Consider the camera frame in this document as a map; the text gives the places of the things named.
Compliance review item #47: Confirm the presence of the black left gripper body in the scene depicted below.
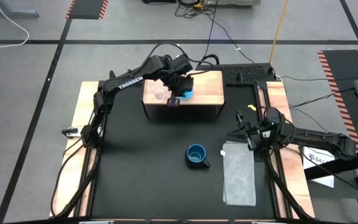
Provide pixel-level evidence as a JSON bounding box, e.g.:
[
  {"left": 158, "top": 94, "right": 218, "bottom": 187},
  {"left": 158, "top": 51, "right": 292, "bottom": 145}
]
[{"left": 163, "top": 73, "right": 195, "bottom": 108}]

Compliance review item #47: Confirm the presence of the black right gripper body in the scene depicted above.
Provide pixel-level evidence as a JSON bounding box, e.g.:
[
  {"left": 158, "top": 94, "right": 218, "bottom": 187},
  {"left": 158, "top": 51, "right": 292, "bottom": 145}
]
[{"left": 235, "top": 110, "right": 272, "bottom": 152}]

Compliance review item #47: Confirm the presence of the light blue plastic cup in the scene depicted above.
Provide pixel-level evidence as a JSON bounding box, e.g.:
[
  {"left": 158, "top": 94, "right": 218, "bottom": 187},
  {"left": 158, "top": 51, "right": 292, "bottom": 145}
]
[{"left": 178, "top": 89, "right": 195, "bottom": 101}]

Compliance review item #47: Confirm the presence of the clear plastic cup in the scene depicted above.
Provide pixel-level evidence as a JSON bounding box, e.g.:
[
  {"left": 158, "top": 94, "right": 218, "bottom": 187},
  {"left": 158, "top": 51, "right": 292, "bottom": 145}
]
[{"left": 152, "top": 86, "right": 167, "bottom": 102}]

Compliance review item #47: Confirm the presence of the dark round mug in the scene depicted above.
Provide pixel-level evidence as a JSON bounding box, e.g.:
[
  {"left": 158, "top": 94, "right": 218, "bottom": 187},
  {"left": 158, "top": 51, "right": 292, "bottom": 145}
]
[{"left": 184, "top": 144, "right": 211, "bottom": 170}]

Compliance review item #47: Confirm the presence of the wooden shelf with black legs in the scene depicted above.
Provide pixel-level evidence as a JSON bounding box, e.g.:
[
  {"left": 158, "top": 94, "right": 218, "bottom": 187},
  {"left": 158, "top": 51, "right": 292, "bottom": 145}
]
[{"left": 141, "top": 66, "right": 226, "bottom": 122}]

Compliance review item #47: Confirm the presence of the folded light cloth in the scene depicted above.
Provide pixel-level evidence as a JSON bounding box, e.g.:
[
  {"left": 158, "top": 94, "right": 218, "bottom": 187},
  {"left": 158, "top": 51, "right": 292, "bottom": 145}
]
[{"left": 221, "top": 140, "right": 257, "bottom": 207}]

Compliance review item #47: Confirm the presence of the black perforated computer case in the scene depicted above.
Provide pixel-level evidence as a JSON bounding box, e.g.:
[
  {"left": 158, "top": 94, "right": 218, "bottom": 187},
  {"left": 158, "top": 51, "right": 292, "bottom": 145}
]
[{"left": 196, "top": 63, "right": 276, "bottom": 84}]

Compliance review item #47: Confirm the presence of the white printed paper sheet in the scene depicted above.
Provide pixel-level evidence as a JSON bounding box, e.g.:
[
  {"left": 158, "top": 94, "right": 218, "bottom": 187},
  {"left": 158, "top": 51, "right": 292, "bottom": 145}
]
[{"left": 302, "top": 146, "right": 336, "bottom": 189}]

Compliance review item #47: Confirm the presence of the black metal beam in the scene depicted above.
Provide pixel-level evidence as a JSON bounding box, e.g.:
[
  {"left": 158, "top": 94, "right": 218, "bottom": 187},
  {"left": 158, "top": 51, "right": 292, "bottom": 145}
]
[{"left": 303, "top": 148, "right": 358, "bottom": 224}]

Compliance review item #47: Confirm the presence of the grey equipment box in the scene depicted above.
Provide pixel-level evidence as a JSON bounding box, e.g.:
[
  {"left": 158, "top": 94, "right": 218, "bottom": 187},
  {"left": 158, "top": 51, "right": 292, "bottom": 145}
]
[{"left": 206, "top": 0, "right": 262, "bottom": 7}]

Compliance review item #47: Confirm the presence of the black mat with striped edges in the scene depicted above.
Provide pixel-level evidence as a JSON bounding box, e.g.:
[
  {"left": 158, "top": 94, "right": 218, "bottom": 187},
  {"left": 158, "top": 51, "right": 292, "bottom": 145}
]
[
  {"left": 318, "top": 49, "right": 358, "bottom": 153},
  {"left": 65, "top": 0, "right": 109, "bottom": 20}
]

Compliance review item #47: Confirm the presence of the grey desk foot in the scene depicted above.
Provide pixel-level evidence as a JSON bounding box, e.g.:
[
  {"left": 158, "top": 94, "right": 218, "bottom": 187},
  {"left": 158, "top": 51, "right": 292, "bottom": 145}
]
[{"left": 0, "top": 0, "right": 40, "bottom": 19}]

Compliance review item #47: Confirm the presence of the thick black looped cable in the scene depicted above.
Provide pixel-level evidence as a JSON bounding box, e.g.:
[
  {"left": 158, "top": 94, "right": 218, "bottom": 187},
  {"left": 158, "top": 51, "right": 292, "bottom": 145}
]
[{"left": 197, "top": 54, "right": 220, "bottom": 68}]

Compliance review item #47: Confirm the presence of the black aluminium rig frame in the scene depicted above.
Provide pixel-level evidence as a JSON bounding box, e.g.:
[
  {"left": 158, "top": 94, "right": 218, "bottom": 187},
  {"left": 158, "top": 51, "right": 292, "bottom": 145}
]
[{"left": 73, "top": 70, "right": 295, "bottom": 224}]

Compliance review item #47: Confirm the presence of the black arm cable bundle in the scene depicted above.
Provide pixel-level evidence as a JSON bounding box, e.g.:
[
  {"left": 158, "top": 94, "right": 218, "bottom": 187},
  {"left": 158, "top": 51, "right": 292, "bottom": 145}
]
[
  {"left": 50, "top": 138, "right": 102, "bottom": 218},
  {"left": 264, "top": 149, "right": 315, "bottom": 222}
]

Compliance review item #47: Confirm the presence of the thin black floor cable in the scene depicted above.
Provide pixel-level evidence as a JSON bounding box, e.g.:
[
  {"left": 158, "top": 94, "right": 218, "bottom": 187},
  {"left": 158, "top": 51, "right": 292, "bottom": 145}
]
[
  {"left": 203, "top": 0, "right": 219, "bottom": 58},
  {"left": 289, "top": 88, "right": 357, "bottom": 109},
  {"left": 209, "top": 14, "right": 257, "bottom": 65},
  {"left": 280, "top": 72, "right": 358, "bottom": 82}
]

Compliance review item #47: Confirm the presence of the tangled black cable pile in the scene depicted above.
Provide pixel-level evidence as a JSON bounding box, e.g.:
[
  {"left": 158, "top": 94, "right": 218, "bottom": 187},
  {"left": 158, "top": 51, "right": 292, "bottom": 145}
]
[{"left": 175, "top": 0, "right": 214, "bottom": 19}]

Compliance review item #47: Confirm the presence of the yellow floor cable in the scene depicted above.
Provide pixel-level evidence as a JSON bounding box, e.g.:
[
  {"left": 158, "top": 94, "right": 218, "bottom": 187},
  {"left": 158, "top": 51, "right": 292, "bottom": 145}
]
[{"left": 268, "top": 0, "right": 289, "bottom": 65}]

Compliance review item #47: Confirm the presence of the white floor cable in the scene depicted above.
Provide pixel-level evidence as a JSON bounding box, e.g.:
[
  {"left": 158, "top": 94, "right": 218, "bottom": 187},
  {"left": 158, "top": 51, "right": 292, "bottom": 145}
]
[{"left": 0, "top": 0, "right": 30, "bottom": 49}]

